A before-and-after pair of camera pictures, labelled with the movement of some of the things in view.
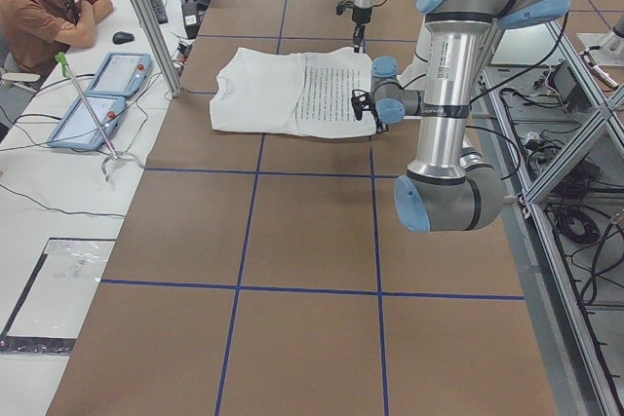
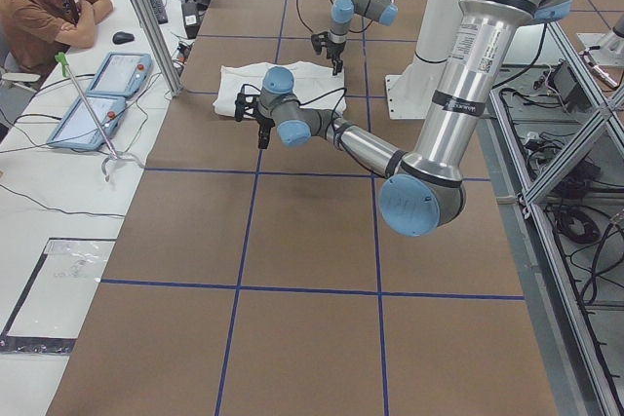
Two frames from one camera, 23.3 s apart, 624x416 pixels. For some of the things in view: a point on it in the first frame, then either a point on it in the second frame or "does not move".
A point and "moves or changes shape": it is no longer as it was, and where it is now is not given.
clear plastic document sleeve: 57,297 does not move
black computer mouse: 121,38 does not move
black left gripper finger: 381,128 -> 265,134
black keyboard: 157,2 does not move
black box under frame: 566,88 does not move
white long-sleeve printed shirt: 300,94 moves or changes shape
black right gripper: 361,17 -> 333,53
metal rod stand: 63,63 does not move
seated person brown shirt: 43,15 does not move
